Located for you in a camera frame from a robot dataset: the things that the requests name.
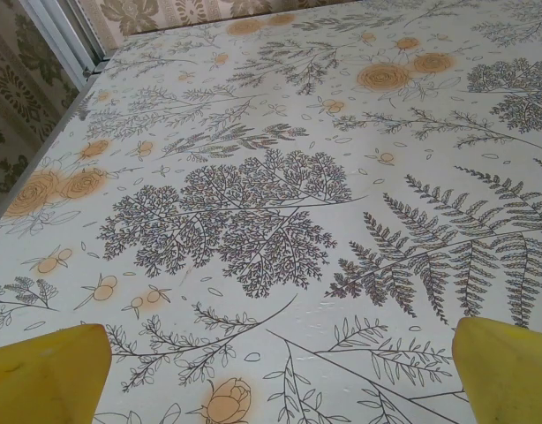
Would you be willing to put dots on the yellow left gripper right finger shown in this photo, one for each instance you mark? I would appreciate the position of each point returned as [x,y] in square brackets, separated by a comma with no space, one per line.
[509,380]

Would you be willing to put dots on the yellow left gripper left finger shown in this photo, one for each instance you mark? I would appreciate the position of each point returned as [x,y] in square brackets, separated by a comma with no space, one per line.
[41,380]

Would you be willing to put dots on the aluminium table side rail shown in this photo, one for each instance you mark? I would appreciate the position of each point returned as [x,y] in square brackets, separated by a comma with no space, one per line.
[77,100]

